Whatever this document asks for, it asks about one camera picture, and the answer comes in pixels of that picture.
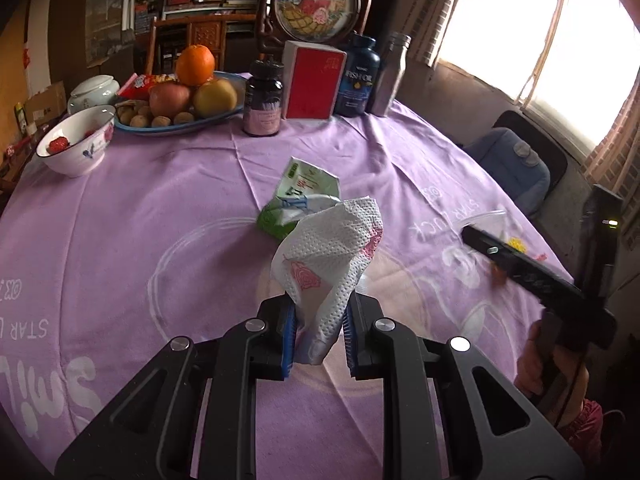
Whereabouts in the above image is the yellow foam net flower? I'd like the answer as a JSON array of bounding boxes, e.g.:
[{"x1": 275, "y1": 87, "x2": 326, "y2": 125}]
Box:
[{"x1": 490, "y1": 237, "x2": 548, "y2": 287}]

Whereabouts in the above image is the clear plastic cup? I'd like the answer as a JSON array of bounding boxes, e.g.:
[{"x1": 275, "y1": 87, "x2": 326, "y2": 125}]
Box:
[{"x1": 454, "y1": 209, "x2": 506, "y2": 242}]

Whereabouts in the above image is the red sleeve forearm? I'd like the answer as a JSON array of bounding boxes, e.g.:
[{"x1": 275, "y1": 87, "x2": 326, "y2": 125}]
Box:
[{"x1": 560, "y1": 400, "x2": 603, "y2": 467}]

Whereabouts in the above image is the person's right hand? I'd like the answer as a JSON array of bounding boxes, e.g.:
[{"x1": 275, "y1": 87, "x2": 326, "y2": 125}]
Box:
[{"x1": 514, "y1": 321, "x2": 579, "y2": 398}]

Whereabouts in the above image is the green white snack packet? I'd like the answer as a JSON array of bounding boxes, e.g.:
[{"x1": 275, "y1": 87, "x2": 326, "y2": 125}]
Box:
[{"x1": 257, "y1": 157, "x2": 341, "y2": 240}]

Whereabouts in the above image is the black chair with blue cushion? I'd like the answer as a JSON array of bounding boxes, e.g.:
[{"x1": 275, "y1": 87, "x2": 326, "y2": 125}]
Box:
[{"x1": 463, "y1": 110, "x2": 568, "y2": 216}]

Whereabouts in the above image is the purple tablecloth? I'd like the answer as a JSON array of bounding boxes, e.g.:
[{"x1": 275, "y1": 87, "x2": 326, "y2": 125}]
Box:
[{"x1": 1, "y1": 104, "x2": 560, "y2": 467}]

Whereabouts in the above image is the dark supplement jar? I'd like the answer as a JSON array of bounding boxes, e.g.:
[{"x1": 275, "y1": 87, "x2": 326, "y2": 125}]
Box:
[{"x1": 243, "y1": 58, "x2": 283, "y2": 136}]

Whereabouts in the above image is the yellow pear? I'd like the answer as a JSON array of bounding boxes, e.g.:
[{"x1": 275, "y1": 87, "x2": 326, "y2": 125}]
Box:
[{"x1": 193, "y1": 78, "x2": 238, "y2": 118}]

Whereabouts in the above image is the blue fruit plate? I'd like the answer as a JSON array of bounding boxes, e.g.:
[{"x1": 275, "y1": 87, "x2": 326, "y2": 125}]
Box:
[{"x1": 115, "y1": 70, "x2": 246, "y2": 138}]

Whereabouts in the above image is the red box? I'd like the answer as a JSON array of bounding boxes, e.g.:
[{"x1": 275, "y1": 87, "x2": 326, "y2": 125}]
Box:
[{"x1": 282, "y1": 41, "x2": 347, "y2": 119}]

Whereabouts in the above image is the red apple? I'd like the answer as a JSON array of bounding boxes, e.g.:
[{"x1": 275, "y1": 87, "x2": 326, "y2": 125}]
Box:
[{"x1": 149, "y1": 81, "x2": 191, "y2": 119}]

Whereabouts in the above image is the blue fish oil bottle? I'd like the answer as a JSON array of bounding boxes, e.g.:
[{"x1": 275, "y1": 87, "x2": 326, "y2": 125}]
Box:
[{"x1": 334, "y1": 34, "x2": 381, "y2": 117}]

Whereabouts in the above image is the silver metal bottle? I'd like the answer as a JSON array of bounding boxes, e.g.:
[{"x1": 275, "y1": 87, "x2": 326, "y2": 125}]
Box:
[{"x1": 367, "y1": 32, "x2": 411, "y2": 117}]

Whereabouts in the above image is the orange fruit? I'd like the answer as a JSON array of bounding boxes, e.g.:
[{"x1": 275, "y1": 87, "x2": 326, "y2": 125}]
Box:
[{"x1": 175, "y1": 44, "x2": 215, "y2": 87}]

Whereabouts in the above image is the white floral bowl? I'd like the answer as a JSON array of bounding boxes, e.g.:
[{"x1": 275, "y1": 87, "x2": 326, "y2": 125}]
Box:
[{"x1": 36, "y1": 105, "x2": 116, "y2": 178}]

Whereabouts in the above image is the white lidded porcelain pot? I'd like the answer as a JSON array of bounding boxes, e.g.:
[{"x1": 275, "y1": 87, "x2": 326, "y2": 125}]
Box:
[{"x1": 67, "y1": 75, "x2": 119, "y2": 115}]

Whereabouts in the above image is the round framed fruit picture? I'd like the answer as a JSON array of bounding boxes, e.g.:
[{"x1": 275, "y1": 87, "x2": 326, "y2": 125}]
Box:
[{"x1": 255, "y1": 0, "x2": 371, "y2": 58}]

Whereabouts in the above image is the cardboard box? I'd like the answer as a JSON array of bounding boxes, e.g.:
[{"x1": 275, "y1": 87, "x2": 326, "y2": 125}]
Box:
[{"x1": 24, "y1": 81, "x2": 67, "y2": 126}]

